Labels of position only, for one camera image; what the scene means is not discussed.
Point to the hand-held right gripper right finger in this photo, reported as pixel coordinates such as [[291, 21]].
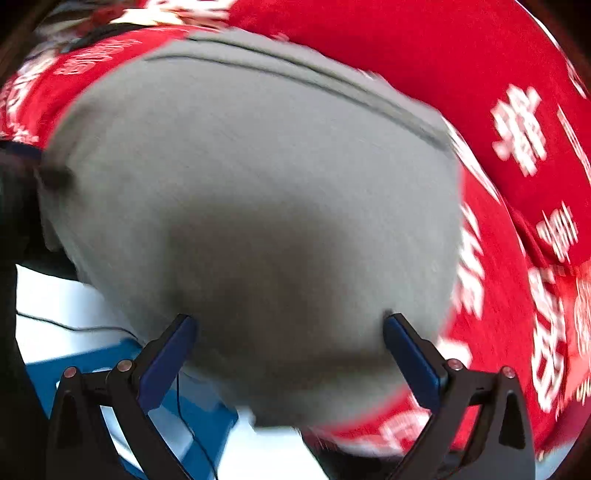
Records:
[[411, 364]]

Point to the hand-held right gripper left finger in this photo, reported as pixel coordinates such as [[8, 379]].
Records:
[[167, 364]]

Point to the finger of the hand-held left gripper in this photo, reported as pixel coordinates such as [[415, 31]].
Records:
[[18, 149]]

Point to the grey knit sweater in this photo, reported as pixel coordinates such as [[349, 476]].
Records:
[[254, 184]]

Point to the blue plastic stool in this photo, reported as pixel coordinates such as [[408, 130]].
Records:
[[207, 417]]

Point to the red printed bedspread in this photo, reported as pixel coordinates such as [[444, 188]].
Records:
[[498, 295]]

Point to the red satin cushion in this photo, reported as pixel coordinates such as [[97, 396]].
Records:
[[582, 323]]

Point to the red printed folded quilt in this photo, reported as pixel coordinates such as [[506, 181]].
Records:
[[392, 69]]

